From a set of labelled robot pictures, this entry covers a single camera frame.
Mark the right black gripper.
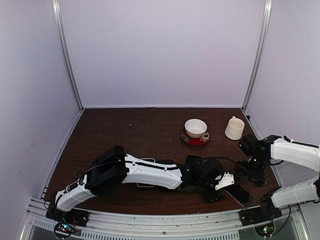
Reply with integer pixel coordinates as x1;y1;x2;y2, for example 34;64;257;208
233;155;268;187

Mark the black phone edge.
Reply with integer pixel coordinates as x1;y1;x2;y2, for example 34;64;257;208
226;185;253;207

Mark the clear white phone case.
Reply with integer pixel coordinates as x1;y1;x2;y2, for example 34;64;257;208
136;158;156;188

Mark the black phone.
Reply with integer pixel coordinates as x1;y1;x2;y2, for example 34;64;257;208
157;159;175;165

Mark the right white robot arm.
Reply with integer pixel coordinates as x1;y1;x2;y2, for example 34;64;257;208
234;134;320;221

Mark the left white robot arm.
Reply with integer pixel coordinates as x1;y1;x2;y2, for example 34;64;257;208
48;145;234;222

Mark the red floral saucer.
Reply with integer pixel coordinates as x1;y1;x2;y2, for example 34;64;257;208
180;129;210;147

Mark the cream ceramic mug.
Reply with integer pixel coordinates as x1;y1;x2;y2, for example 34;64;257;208
224;116;245;141

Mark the white ceramic bowl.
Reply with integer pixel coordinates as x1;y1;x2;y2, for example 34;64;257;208
184;118;208;139

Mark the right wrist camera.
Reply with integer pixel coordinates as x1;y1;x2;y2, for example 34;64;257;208
238;134;258;157

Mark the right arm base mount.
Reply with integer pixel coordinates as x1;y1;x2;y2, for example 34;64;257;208
238;206;282;238

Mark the right aluminium frame post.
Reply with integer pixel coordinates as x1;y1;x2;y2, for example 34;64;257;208
241;0;273;113

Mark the aluminium frame post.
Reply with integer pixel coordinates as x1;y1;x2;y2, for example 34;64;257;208
52;0;84;112
241;0;273;113

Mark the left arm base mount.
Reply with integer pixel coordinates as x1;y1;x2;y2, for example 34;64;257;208
45;208;89;239

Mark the left aluminium frame post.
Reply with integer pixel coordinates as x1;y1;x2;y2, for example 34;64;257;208
52;0;84;112

